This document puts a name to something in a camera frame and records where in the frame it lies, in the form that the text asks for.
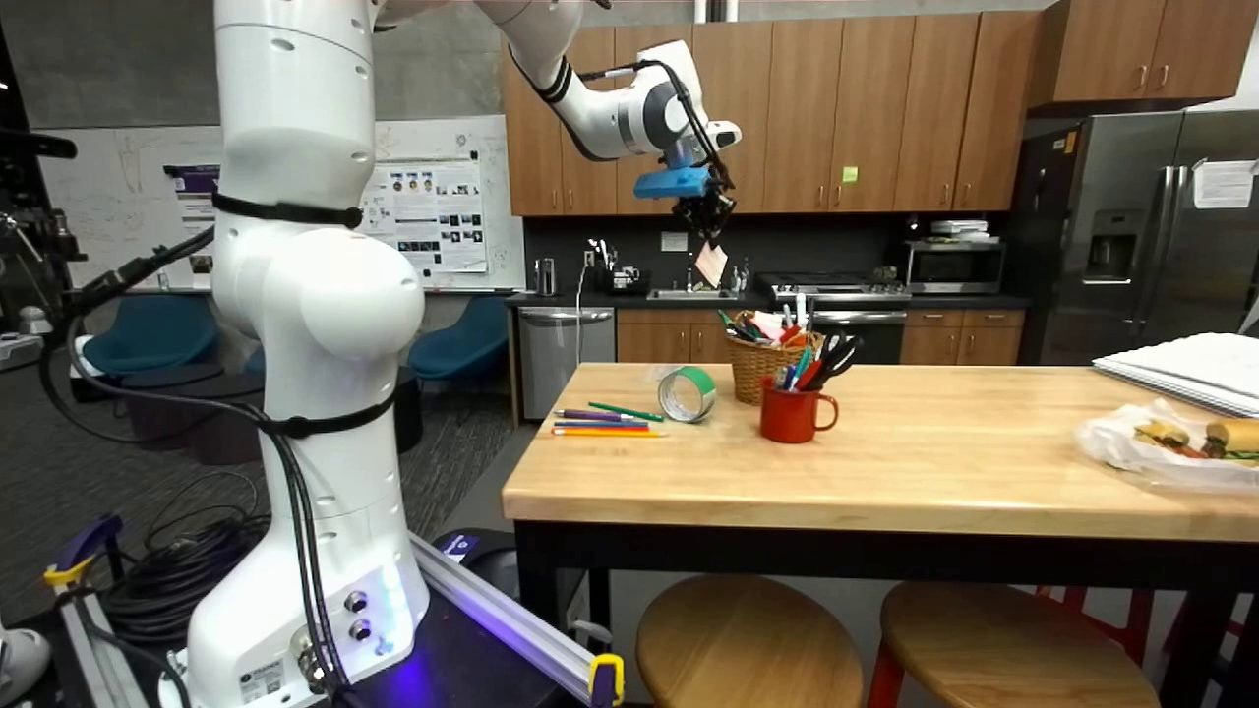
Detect blue yellow clamp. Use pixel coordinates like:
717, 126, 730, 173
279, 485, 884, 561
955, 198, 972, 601
37, 510, 130, 601

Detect wooden corner upper cabinet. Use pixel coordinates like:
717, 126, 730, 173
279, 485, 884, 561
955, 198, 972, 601
1026, 0, 1259, 110

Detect orange pencil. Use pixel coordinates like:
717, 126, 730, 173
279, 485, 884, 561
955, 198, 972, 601
552, 423, 662, 440

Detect white paper on refrigerator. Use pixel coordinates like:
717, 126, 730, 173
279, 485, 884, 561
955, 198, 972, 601
1188, 158, 1259, 213

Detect black scissors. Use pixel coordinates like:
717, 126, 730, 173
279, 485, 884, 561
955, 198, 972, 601
805, 329, 867, 394

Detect black oven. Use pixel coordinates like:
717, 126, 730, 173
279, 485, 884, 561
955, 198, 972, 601
767, 278, 909, 366

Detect white paper stack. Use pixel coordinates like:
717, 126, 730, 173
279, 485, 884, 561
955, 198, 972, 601
1090, 327, 1259, 423

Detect green silver tape roll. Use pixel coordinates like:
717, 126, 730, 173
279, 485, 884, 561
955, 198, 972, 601
654, 364, 724, 428

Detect black tripod camera stand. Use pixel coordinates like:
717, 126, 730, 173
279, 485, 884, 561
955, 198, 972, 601
0, 126, 88, 340

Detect purple pencil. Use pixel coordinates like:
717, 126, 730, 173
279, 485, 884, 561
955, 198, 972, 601
559, 405, 662, 428

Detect kitchen faucet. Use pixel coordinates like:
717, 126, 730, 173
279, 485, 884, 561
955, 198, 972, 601
573, 231, 614, 299

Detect steel microwave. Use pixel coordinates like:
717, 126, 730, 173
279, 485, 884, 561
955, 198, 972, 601
901, 236, 1010, 297

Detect aluminium rail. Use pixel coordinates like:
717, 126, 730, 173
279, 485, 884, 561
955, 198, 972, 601
408, 526, 631, 708

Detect plates on microwave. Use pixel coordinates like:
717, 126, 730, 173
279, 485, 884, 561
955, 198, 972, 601
923, 217, 1005, 247

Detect wooden lower cabinet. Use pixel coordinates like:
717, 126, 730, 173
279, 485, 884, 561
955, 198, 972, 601
901, 306, 1029, 371
614, 306, 741, 366

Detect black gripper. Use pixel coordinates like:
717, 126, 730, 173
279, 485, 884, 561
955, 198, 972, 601
671, 184, 741, 256

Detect round wooden stool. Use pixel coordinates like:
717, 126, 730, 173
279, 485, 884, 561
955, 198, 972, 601
867, 579, 1163, 708
632, 575, 868, 708

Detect wooden table with black frame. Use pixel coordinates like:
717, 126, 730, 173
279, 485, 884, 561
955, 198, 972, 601
500, 360, 1259, 708

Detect printed poster sheet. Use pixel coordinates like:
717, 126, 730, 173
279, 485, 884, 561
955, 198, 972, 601
363, 152, 492, 278

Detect whiteboard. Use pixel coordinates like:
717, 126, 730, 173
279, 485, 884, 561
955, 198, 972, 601
37, 116, 526, 299

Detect black cable coil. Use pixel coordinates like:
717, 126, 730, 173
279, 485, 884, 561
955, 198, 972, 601
97, 502, 275, 653

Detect wooden upper cabinets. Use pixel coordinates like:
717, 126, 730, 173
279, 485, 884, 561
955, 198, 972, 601
504, 13, 1054, 222

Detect blue lounge chair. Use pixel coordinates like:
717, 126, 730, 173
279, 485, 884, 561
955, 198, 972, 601
404, 297, 515, 394
83, 291, 227, 386

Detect plastic bag with food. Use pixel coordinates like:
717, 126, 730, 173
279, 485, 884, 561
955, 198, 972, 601
1075, 396, 1259, 497

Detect small wicker basket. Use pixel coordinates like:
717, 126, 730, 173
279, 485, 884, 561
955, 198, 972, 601
724, 336, 821, 405

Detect green marker in basket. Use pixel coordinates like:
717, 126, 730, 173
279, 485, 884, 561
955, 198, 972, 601
717, 311, 767, 349

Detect red mug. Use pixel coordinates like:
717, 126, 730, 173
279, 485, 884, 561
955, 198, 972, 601
758, 378, 843, 447

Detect stainless steel refrigerator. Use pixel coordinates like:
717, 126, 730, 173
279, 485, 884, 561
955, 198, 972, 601
1006, 105, 1259, 371

